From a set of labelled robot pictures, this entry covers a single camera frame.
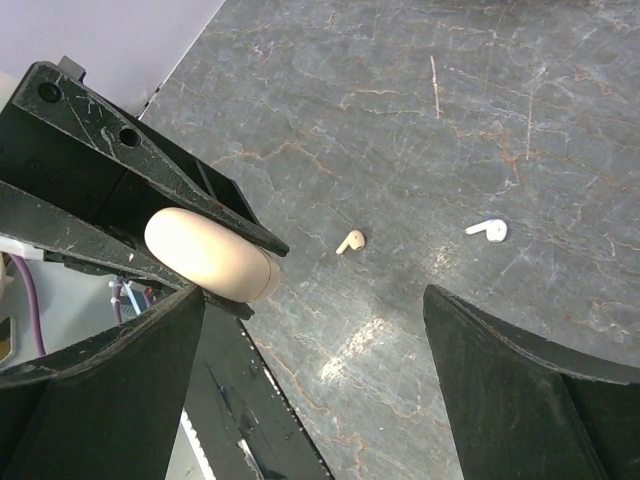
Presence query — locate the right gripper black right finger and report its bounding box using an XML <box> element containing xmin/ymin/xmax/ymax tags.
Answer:
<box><xmin>423</xmin><ymin>285</ymin><xmax>639</xmax><ymax>479</ymax></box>

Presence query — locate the beige earbud charging case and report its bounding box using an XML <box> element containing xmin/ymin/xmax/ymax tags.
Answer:
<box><xmin>144</xmin><ymin>207</ymin><xmax>281</xmax><ymax>303</ymax></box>

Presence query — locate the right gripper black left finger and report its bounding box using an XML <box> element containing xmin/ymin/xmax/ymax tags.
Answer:
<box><xmin>1</xmin><ymin>287</ymin><xmax>205</xmax><ymax>479</ymax></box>

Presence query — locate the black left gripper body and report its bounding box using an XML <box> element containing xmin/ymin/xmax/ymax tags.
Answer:
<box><xmin>0</xmin><ymin>104</ymin><xmax>251</xmax><ymax>281</ymax></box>

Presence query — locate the white earbud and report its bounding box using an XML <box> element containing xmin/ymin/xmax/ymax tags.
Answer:
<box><xmin>465</xmin><ymin>219</ymin><xmax>508</xmax><ymax>243</ymax></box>

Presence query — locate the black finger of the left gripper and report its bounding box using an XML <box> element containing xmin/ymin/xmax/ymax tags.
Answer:
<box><xmin>1</xmin><ymin>179</ymin><xmax>255</xmax><ymax>291</ymax></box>
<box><xmin>12</xmin><ymin>61</ymin><xmax>289</xmax><ymax>257</ymax></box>

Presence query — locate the beige earbud left one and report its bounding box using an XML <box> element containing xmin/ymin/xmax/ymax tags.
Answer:
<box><xmin>335</xmin><ymin>230</ymin><xmax>366</xmax><ymax>255</ymax></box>

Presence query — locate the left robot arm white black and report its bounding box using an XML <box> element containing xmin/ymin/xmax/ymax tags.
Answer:
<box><xmin>1</xmin><ymin>60</ymin><xmax>288</xmax><ymax>367</ymax></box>

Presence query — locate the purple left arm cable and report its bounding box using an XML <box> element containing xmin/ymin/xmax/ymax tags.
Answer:
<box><xmin>9</xmin><ymin>252</ymin><xmax>49</xmax><ymax>356</ymax></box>

